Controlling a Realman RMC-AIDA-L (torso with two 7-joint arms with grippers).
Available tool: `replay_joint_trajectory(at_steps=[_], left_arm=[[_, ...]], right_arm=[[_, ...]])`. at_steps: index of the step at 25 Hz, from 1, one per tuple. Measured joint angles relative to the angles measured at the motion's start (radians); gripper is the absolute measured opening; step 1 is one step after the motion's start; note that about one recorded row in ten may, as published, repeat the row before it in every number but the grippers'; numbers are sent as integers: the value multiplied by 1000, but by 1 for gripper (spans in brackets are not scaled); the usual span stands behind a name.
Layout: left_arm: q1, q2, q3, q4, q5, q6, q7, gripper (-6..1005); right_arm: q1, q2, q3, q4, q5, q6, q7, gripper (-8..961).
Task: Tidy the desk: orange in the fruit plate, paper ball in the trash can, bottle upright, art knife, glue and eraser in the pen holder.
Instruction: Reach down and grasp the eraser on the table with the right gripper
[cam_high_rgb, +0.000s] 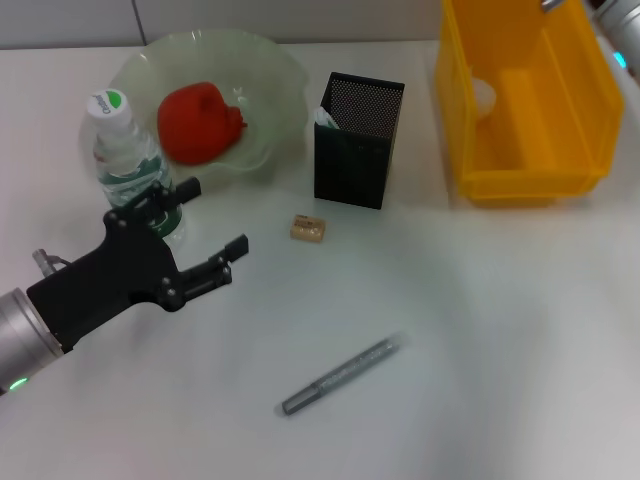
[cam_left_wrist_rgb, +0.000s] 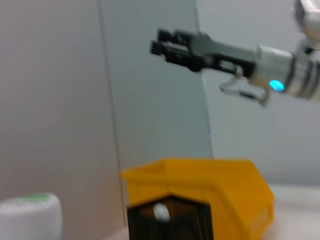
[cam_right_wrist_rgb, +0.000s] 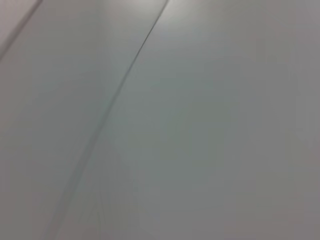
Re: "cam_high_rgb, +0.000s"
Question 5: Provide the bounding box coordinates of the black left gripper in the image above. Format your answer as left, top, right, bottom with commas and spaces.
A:
25, 176, 251, 352

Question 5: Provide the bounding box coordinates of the clear green-label water bottle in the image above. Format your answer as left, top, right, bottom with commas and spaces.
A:
84, 88, 187, 251

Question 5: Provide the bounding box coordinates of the green utility knife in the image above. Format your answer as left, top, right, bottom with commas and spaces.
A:
313, 105, 342, 131

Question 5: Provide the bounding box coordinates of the grey marker pen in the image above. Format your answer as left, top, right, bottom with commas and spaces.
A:
281, 332, 411, 416

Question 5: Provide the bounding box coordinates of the white paper ball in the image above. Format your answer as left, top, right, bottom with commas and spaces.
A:
469, 74, 498, 122

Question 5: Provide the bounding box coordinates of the pale green glass fruit plate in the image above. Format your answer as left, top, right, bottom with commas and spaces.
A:
79, 29, 309, 194

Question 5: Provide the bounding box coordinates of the black mesh pen holder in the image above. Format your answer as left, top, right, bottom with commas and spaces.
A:
313, 71, 405, 209

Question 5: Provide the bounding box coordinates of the yellow plastic bin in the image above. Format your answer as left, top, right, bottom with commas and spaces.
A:
432, 0, 626, 209

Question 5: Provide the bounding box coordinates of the left arm connector cable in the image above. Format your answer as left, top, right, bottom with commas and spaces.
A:
32, 249, 72, 275

